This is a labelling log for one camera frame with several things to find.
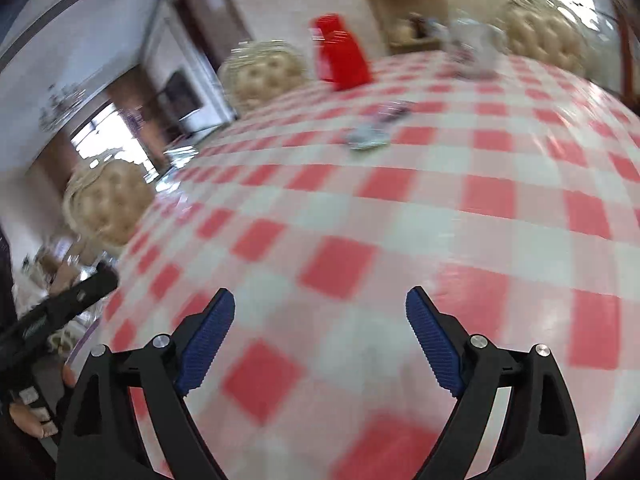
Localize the red white checkered tablecloth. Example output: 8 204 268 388
62 50 640 480

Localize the crystal chandelier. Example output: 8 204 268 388
37 82 86 133

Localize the beige tufted dining chair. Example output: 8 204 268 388
61 157 156 256
220 40 311 116
495 0 591 76

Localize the dark snack packet near thermos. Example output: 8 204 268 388
372 101 416 123

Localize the person's left forearm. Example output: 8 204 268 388
0 410 58 480

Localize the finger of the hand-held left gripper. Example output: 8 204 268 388
15 261 120 341

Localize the white floral teapot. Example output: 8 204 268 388
440 17 508 81

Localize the person's left hand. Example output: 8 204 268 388
9 366 77 440

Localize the red thermos jug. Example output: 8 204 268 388
309 12 373 92

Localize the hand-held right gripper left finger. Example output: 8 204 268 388
55 287 236 480

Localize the wooden wall shelf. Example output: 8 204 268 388
362 0 451 56

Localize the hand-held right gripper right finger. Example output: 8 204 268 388
405 286 586 480

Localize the wall television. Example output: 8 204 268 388
160 70 201 121

